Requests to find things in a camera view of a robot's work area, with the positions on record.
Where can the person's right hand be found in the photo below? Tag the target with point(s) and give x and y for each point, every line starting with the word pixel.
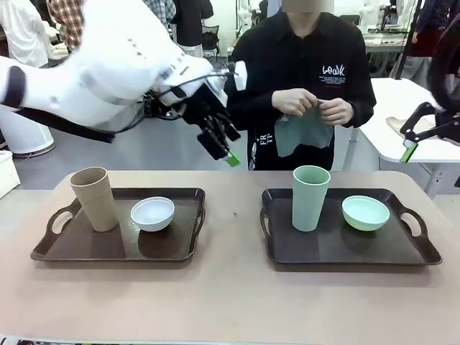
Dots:
pixel 293 102

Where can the teal cloth mat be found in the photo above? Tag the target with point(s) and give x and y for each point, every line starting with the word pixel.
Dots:
pixel 302 136

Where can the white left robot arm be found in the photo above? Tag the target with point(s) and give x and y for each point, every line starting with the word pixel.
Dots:
pixel 90 72

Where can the light green bowl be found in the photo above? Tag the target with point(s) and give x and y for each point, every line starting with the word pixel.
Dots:
pixel 364 215

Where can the white cylindrical pedestal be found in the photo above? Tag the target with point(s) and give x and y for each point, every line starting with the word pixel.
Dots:
pixel 25 133

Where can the person's right forearm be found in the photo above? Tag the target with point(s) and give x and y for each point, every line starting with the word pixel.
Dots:
pixel 251 106

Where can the light green tall cup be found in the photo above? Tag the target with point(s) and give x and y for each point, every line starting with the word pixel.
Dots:
pixel 309 205

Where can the white bowl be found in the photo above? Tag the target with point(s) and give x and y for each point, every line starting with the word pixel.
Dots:
pixel 152 215

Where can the black office chair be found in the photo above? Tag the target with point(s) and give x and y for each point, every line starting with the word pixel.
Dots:
pixel 210 42

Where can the person's left forearm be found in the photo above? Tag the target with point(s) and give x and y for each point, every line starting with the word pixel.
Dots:
pixel 363 113

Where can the person in white shirt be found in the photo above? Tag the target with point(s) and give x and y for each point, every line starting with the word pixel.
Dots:
pixel 21 32

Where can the person in dark red clothes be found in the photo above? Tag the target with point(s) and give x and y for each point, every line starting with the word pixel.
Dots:
pixel 431 25

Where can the black stand pole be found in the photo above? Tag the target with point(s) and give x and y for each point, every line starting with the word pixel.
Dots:
pixel 408 39

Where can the person in black shirt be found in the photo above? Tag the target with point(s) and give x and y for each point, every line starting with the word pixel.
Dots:
pixel 305 54

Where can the white side table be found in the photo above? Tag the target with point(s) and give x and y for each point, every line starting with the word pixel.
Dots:
pixel 391 97

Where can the person in plaid shirt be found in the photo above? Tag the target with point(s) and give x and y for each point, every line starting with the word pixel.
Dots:
pixel 68 21

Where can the dark brown serving tray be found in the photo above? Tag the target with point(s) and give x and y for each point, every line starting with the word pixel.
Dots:
pixel 341 248
pixel 108 244

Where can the person's left hand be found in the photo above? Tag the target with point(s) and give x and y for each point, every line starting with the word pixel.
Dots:
pixel 336 111

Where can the white box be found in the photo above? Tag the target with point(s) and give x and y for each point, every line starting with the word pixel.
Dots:
pixel 7 174

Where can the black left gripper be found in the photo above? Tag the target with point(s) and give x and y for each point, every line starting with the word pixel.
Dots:
pixel 201 108

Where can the tan tall cup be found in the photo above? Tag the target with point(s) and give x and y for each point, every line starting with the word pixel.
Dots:
pixel 95 201

